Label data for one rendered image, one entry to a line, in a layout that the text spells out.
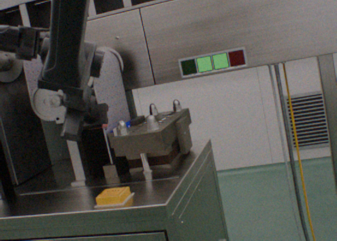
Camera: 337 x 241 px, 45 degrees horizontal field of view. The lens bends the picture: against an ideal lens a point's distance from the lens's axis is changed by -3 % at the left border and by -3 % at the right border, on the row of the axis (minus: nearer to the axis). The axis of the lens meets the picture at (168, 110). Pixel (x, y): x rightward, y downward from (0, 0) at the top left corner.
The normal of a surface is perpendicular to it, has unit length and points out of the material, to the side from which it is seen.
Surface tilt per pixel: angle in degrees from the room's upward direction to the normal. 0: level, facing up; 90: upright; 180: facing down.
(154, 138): 90
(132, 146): 90
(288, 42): 90
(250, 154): 90
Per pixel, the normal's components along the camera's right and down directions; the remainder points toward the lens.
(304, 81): -0.25, 0.18
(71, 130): 0.19, -0.18
